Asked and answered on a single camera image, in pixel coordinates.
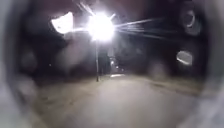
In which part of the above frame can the street lamp on pole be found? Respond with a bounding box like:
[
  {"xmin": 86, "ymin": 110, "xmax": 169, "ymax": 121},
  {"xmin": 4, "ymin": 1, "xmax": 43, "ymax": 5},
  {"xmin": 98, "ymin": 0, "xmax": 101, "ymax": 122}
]
[{"xmin": 86, "ymin": 13, "xmax": 116, "ymax": 83}]

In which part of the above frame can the grass verge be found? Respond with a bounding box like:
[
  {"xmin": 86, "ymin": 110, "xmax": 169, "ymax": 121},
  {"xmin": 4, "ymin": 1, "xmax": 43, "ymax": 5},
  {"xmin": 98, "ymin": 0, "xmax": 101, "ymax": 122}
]
[
  {"xmin": 123, "ymin": 74, "xmax": 206, "ymax": 98},
  {"xmin": 29, "ymin": 78, "xmax": 101, "ymax": 101}
]

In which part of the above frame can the grey paved path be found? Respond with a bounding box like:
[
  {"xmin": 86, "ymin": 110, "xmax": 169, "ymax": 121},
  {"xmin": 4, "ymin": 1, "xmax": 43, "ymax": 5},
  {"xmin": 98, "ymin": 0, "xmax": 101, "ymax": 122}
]
[{"xmin": 26, "ymin": 74, "xmax": 208, "ymax": 128}]

